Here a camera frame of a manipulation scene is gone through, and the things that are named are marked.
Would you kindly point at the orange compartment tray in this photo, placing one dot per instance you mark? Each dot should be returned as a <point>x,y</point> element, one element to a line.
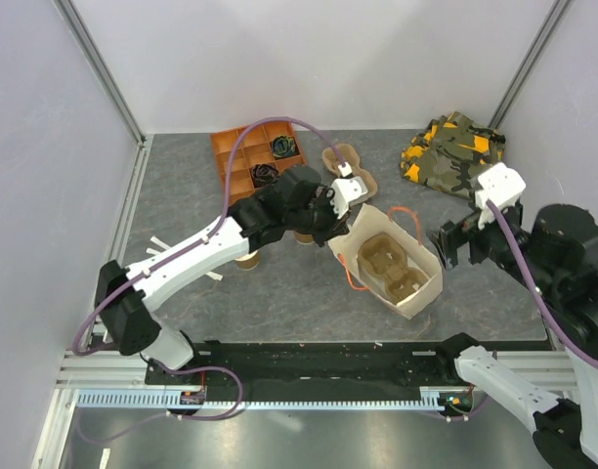
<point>254,149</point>

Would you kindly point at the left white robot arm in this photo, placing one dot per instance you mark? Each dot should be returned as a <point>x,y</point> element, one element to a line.
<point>296,201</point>

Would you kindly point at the green rolled sock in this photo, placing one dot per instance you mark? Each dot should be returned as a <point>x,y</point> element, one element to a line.
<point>284,146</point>

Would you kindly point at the camouflage folded garment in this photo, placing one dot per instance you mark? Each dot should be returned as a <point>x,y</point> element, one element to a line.
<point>450,153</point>

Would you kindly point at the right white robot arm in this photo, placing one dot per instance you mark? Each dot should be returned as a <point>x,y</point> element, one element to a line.
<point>557,261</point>

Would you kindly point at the dark brown rolled sock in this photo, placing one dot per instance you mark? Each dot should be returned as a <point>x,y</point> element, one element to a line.
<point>263,174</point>

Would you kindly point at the brown paper cup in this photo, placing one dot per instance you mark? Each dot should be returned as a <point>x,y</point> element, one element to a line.
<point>249,261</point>
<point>303,238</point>

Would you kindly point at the slotted cable duct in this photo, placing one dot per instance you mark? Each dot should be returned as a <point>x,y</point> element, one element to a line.
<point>178,400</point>

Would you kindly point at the white paper takeout bag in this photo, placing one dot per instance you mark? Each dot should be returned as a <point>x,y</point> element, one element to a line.
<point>403,225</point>

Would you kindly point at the right aluminium frame post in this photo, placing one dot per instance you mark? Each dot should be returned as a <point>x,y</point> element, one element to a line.
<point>542,39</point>

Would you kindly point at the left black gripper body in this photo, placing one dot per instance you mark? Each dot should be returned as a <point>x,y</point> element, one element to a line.
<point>322,219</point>

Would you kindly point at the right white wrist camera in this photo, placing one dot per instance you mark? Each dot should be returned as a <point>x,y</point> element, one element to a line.
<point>502,186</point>

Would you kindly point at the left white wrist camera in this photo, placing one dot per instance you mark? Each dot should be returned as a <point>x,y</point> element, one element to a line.
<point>347,190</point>

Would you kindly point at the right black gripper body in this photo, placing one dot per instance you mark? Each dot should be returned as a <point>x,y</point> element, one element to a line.
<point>492,243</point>

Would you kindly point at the cardboard cup carrier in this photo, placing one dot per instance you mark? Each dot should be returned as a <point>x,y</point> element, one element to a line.
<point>353,159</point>
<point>383,258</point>

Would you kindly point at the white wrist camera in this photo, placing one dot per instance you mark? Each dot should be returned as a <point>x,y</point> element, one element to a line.
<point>347,190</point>
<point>502,186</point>

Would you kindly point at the aluminium frame post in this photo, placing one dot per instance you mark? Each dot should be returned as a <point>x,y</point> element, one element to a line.
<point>542,39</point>
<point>89,48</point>

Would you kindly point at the left aluminium frame post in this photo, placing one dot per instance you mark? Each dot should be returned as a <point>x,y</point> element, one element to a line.
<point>89,48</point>

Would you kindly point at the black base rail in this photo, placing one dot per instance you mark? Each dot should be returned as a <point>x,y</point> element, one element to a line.
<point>321,371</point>

